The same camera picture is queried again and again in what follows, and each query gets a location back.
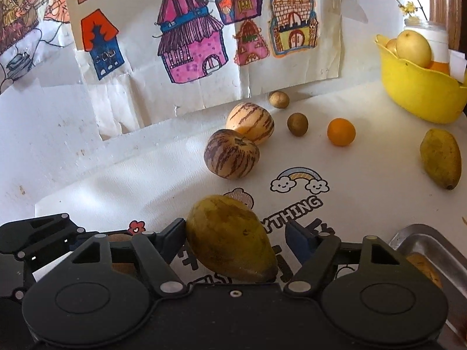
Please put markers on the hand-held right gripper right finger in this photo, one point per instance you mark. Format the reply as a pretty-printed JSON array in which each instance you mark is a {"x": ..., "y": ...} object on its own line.
[{"x": 302, "y": 242}]

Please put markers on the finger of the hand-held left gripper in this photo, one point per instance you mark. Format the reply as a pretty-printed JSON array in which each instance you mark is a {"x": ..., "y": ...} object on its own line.
[
  {"x": 54, "y": 237},
  {"x": 22, "y": 280}
]

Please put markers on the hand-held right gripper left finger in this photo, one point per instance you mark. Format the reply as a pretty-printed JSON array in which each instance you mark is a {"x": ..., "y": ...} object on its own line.
[{"x": 174, "y": 238}]

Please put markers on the large yellow-green mango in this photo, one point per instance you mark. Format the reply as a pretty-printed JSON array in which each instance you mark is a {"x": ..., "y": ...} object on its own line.
[{"x": 228, "y": 238}]

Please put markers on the small orange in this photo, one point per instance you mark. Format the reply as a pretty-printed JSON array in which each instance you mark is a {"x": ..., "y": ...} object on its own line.
[{"x": 341, "y": 132}]

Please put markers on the clear tray with fruits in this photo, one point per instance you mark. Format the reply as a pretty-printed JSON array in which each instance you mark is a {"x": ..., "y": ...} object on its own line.
[{"x": 450, "y": 259}]

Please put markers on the purple striped pepino melon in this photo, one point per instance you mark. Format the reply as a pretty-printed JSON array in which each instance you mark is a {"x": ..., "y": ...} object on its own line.
[{"x": 231, "y": 155}]

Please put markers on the small brown round fruit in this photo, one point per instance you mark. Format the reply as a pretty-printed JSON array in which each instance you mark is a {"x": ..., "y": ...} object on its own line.
[
  {"x": 279, "y": 99},
  {"x": 297, "y": 124}
]

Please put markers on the yellow-brown fruit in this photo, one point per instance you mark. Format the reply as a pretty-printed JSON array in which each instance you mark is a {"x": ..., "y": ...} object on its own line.
[{"x": 425, "y": 268}]

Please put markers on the pale striped pepino melon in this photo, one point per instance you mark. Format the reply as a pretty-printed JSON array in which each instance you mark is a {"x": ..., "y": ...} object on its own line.
[{"x": 255, "y": 122}]

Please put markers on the slim yellow-green mango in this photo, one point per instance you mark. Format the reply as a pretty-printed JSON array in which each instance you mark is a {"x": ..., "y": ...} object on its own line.
[{"x": 440, "y": 158}]

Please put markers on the yellow plastic bowl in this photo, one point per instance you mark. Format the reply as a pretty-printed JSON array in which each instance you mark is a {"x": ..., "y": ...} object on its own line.
[{"x": 419, "y": 91}]

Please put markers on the colourful houses drawing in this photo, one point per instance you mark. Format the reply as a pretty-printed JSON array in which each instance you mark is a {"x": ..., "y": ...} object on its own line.
[{"x": 204, "y": 43}]

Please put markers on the small yellow pear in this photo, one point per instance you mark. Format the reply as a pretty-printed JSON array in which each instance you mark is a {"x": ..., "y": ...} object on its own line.
[{"x": 391, "y": 45}]

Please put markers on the orange in yellow bowl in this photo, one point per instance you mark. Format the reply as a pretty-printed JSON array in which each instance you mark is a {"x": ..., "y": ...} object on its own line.
[{"x": 439, "y": 67}]

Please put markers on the large yellow pear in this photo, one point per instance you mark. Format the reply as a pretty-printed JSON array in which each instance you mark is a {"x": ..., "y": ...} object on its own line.
[{"x": 413, "y": 48}]

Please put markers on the orange sketch drawing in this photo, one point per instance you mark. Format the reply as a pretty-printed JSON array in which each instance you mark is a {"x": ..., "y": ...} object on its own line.
[{"x": 25, "y": 14}]

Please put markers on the small white box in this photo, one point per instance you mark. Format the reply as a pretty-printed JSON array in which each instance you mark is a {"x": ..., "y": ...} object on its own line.
[{"x": 458, "y": 65}]

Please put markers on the white jar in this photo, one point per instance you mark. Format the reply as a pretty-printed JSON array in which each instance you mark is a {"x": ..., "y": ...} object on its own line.
[{"x": 436, "y": 34}]

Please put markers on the wooden post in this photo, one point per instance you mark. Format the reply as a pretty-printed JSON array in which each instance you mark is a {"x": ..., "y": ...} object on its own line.
[{"x": 443, "y": 0}]

